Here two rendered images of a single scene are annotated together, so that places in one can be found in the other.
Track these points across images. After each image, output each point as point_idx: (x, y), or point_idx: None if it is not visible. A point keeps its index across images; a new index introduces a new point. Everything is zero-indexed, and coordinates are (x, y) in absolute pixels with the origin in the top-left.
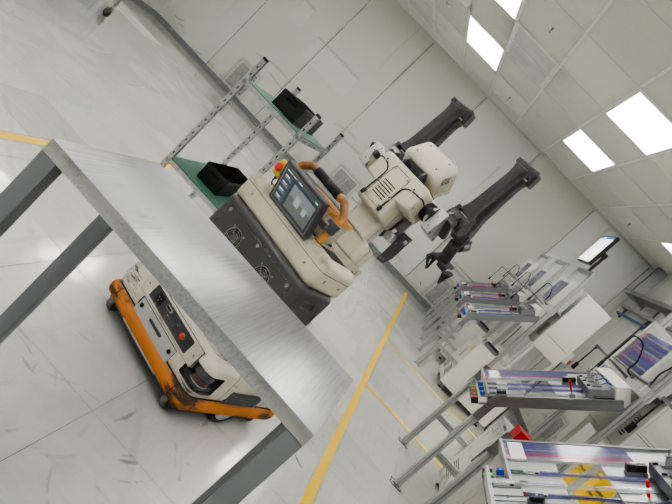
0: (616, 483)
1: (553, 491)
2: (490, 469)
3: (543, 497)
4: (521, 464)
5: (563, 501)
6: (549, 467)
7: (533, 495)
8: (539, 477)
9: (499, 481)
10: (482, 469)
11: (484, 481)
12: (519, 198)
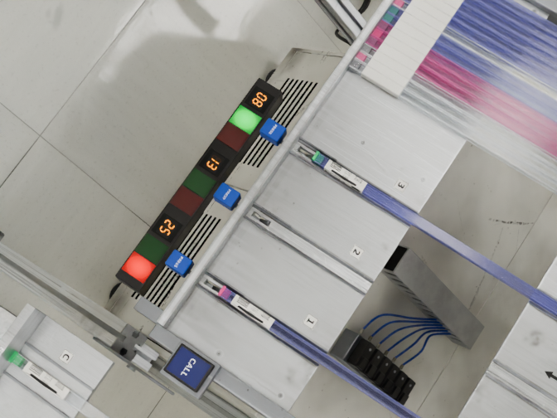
0: (527, 328)
1: (314, 302)
2: (272, 96)
3: (193, 387)
4: (369, 110)
5: (291, 366)
6: (430, 158)
7: (178, 366)
8: (349, 207)
9: (35, 369)
10: (252, 86)
11: (200, 159)
12: None
